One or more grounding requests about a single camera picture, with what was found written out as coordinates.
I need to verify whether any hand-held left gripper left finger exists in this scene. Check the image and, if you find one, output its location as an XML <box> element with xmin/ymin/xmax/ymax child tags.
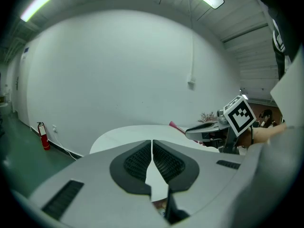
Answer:
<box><xmin>11</xmin><ymin>140</ymin><xmax>169</xmax><ymax>228</ymax></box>

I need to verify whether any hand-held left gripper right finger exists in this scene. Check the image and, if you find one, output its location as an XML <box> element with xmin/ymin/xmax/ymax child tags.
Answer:
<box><xmin>153</xmin><ymin>140</ymin><xmax>247</xmax><ymax>228</ymax></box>

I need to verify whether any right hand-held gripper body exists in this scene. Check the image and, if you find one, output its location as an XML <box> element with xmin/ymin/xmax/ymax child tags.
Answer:
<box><xmin>206</xmin><ymin>95</ymin><xmax>257</xmax><ymax>154</ymax></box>

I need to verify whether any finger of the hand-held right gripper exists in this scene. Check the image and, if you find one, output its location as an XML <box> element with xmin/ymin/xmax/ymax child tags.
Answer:
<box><xmin>185</xmin><ymin>122</ymin><xmax>225</xmax><ymax>141</ymax></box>

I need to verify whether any pink cone-shaped stick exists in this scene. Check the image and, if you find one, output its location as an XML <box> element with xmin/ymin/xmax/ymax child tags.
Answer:
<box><xmin>169</xmin><ymin>120</ymin><xmax>205</xmax><ymax>147</ymax></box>

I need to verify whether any reddish dried plant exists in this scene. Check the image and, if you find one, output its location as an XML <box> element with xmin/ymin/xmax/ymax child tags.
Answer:
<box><xmin>198</xmin><ymin>112</ymin><xmax>219</xmax><ymax>124</ymax></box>

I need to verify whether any red fire extinguisher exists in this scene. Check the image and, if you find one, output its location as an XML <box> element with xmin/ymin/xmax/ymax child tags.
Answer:
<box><xmin>36</xmin><ymin>121</ymin><xmax>51</xmax><ymax>151</ymax></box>

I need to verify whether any person's black striped shirt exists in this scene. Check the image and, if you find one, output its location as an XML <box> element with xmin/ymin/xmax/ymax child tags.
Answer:
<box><xmin>251</xmin><ymin>0</ymin><xmax>304</xmax><ymax>81</ymax></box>

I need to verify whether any white wall cable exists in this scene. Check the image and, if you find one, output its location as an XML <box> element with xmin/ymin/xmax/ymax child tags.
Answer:
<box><xmin>55</xmin><ymin>131</ymin><xmax>83</xmax><ymax>162</ymax></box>

